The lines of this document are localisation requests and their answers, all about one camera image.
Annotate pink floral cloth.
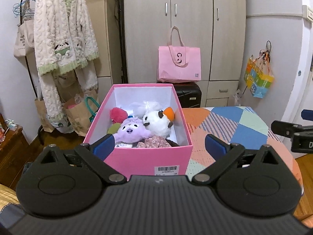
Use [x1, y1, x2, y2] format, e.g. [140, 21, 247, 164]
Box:
[136, 136, 171, 148]

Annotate black suitcase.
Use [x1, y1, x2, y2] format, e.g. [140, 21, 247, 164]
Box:
[156, 81, 203, 108]

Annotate colourful hanging gift bag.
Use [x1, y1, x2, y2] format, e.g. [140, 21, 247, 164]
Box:
[244, 40, 275, 99]

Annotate brown paper bag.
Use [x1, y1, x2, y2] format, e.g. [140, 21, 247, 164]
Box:
[34, 90, 100, 136]

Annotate beige canvas tote bag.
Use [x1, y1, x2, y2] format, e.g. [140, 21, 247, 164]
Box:
[13, 0, 34, 58]

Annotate wooden side cabinet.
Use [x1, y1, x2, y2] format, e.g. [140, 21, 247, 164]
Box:
[1, 125, 30, 190]

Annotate strawberry soft pad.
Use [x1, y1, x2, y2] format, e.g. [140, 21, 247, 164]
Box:
[109, 107, 128, 124]

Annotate white door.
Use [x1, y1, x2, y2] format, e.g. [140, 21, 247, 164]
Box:
[281, 0, 313, 137]

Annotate white tissue pack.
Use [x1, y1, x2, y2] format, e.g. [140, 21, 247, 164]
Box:
[115, 142, 133, 148]

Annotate green egg-shaped soft toy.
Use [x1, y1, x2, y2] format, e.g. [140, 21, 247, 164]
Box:
[107, 123, 121, 134]

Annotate purple plush toy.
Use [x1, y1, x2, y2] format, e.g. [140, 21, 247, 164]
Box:
[113, 117, 153, 144]

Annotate orange soft ball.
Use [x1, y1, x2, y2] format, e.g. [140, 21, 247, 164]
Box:
[163, 107, 175, 122]

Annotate pink storage box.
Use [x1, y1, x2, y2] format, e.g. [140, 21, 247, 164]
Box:
[84, 83, 192, 178]

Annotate white fluffy plush toy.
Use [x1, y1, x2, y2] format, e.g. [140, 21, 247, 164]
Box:
[130, 101, 174, 138]

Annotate beige wardrobe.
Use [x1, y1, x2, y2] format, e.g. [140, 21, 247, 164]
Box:
[86, 0, 246, 107]

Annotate patchwork table cover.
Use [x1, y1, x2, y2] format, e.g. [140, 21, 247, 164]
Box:
[183, 107, 303, 187]

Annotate pink tote bag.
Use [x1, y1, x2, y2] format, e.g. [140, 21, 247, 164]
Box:
[157, 26, 202, 83]

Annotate black clothes rack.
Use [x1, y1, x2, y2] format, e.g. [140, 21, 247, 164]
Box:
[19, 0, 49, 146]

